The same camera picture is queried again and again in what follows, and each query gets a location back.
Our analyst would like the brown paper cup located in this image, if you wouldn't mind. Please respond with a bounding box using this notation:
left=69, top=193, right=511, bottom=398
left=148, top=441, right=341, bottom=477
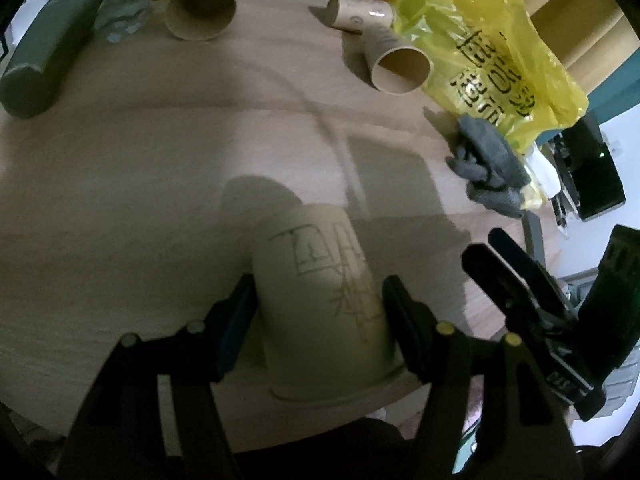
left=252, top=204, right=402, bottom=403
left=165, top=0, right=238, bottom=41
left=361, top=26, right=432, bottom=96

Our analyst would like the small clear patterned bag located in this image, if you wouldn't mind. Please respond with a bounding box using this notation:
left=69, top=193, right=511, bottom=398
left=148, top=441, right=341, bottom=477
left=93, top=0, right=152, bottom=44

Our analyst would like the rear lying paper cup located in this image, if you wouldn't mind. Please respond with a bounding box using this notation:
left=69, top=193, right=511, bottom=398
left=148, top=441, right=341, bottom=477
left=324, top=0, right=395, bottom=32

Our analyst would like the yellow plastic shopping bag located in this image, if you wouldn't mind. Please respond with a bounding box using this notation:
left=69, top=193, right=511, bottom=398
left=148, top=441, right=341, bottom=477
left=389, top=0, right=590, bottom=152

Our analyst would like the steel thermos bottle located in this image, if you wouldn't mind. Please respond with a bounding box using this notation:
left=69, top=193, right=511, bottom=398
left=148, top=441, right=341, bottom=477
left=1, top=0, right=102, bottom=119

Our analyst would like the black laptop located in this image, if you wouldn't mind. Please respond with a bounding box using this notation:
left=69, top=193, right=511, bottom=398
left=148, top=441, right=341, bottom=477
left=558, top=110, right=626, bottom=221

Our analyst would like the grey cloth glove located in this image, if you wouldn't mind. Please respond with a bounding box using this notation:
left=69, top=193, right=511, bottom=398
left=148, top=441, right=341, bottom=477
left=446, top=115, right=530, bottom=219

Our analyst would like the yellow curtain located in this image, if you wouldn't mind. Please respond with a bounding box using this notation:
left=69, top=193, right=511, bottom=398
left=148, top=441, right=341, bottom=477
left=524, top=0, right=639, bottom=93

